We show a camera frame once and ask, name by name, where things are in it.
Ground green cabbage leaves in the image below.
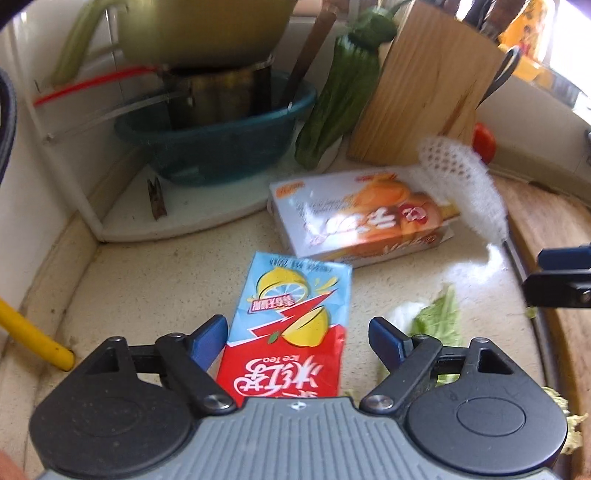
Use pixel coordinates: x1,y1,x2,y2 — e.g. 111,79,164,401
387,284,589,455

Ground ice tea drink carton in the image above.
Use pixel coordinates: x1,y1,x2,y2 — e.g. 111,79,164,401
216,252,353,404

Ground wooden cutting board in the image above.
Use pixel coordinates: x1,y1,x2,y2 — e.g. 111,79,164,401
491,174,591,480

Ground orange snack box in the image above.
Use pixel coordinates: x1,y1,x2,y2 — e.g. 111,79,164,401
267,166,460,267

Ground red tomato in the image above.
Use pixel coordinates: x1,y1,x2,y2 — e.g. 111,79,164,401
472,123,497,165

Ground wooden clothespin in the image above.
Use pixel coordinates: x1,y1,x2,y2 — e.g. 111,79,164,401
147,177,167,221

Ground teal plastic basin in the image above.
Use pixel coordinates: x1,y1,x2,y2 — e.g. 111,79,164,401
114,81,317,186

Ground yellow container on sill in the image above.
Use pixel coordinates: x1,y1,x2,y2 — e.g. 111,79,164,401
500,0,556,89

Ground wooden knife block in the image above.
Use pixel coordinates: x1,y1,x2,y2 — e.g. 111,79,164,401
348,1,505,165

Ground metal pot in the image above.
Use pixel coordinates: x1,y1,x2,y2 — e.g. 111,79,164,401
161,56,273,130

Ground white dish rack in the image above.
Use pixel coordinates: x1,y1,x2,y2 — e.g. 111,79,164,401
8,1,304,242

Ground yellow gas hose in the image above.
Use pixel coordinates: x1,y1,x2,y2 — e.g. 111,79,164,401
0,297,76,372

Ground black cable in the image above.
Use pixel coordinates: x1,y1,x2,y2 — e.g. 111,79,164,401
0,68,19,186

